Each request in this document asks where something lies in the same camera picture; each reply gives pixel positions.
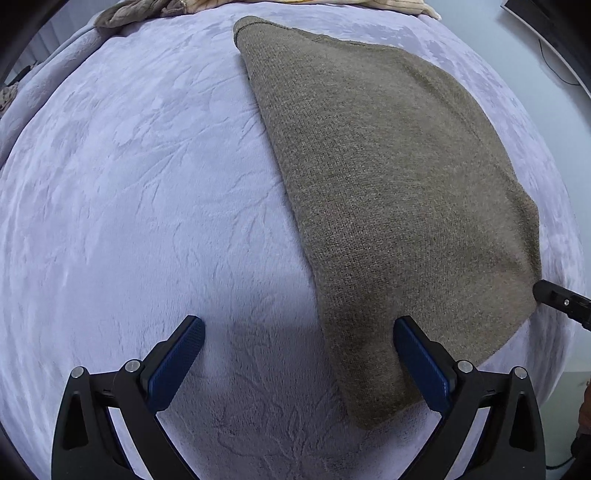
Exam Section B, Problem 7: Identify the cream striped garment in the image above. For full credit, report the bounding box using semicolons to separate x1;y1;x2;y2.
182;0;443;21

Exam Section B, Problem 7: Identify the grey brown garment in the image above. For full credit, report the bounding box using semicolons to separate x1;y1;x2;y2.
95;0;185;31

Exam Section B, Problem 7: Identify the small beige striped cloth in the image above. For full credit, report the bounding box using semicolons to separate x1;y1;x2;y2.
0;83;20;117

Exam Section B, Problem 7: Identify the black monitor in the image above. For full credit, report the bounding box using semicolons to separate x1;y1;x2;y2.
501;0;591;95

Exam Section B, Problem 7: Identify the black cable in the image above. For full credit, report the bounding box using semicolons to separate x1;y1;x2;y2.
538;39;580;87

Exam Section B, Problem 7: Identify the lavender embossed blanket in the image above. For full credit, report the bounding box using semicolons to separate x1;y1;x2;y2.
0;0;588;480

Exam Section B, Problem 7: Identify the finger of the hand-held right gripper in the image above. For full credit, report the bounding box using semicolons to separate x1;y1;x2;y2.
532;279;591;331

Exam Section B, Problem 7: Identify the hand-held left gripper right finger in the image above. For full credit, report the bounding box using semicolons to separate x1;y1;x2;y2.
393;316;547;480

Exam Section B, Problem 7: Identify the olive knit sweater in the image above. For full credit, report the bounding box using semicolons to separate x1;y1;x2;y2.
232;16;542;430

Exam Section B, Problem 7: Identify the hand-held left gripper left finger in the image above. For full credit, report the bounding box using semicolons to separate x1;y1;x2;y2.
51;315;206;480

